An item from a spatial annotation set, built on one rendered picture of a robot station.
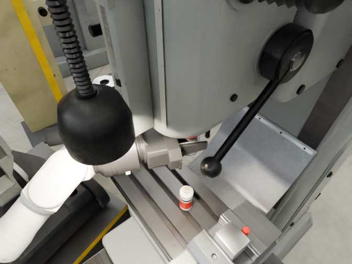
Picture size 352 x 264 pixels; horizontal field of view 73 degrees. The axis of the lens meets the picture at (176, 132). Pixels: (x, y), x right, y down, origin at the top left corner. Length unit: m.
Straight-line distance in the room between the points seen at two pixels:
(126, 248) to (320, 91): 0.73
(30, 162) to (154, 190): 0.86
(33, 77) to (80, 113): 2.03
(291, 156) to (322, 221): 1.22
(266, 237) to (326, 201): 1.43
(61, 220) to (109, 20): 1.03
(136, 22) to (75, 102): 0.11
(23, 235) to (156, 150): 0.28
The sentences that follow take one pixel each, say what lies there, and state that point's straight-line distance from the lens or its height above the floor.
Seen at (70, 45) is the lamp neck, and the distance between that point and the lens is 0.20.
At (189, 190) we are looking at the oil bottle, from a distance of 0.70.
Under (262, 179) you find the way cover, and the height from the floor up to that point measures 0.91.
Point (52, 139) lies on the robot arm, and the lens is 0.48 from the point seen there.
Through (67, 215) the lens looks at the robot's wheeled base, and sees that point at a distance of 1.21.
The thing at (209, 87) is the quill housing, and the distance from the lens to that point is 0.28.
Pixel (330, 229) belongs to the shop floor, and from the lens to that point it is 2.01.
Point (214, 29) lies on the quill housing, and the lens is 0.25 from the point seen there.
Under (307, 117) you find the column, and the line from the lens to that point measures 0.77.
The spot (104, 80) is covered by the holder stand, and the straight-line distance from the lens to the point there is 0.94.
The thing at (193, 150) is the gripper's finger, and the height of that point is 1.23.
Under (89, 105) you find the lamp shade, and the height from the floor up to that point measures 1.47.
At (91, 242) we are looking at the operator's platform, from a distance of 1.33.
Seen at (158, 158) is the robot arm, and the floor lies 1.24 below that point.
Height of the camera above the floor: 1.60
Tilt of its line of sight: 46 degrees down
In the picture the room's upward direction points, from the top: straight up
